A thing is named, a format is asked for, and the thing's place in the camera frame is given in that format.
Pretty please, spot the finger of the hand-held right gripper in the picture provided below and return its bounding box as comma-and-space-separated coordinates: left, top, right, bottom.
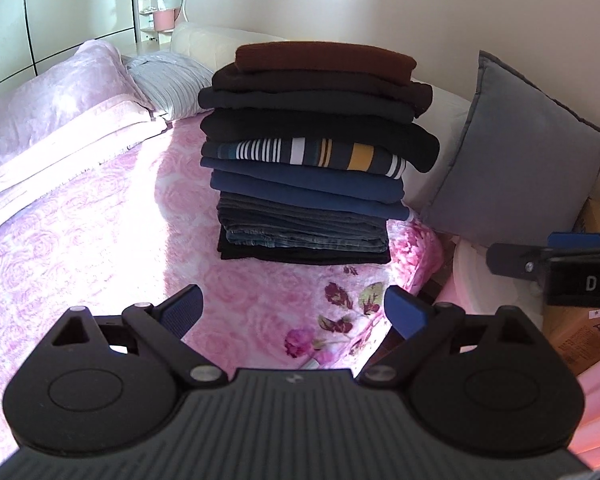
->
548, 231, 600, 250
485, 242, 551, 279

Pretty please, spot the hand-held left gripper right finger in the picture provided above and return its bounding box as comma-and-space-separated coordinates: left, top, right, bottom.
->
355, 285, 549, 390

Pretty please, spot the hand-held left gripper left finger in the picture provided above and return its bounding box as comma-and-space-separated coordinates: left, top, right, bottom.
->
49, 283, 229, 387

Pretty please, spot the maroon knit sweater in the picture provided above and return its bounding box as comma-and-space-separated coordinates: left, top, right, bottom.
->
234, 41, 417, 85

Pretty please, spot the stack of folded clothes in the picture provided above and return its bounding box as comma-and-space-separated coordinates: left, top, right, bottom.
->
197, 62, 441, 266

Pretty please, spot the pale pink storage bin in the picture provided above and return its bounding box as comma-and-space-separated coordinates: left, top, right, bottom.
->
432, 235, 600, 466

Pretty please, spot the grey cushion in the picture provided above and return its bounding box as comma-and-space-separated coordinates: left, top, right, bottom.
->
417, 50, 600, 248

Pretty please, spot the pink rose pattern blanket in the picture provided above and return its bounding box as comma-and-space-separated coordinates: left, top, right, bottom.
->
0, 97, 447, 466

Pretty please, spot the white padded headboard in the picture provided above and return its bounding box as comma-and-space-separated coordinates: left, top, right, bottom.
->
171, 22, 473, 211

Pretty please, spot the white striped quilt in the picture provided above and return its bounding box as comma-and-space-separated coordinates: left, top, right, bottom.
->
125, 52, 216, 121

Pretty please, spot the pink satin pillow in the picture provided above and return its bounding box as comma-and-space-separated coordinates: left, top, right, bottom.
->
0, 40, 153, 178

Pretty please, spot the small pink box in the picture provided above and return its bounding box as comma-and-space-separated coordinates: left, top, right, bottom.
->
152, 7, 176, 32

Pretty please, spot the white wardrobe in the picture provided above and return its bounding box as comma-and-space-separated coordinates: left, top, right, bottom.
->
0, 0, 136, 96

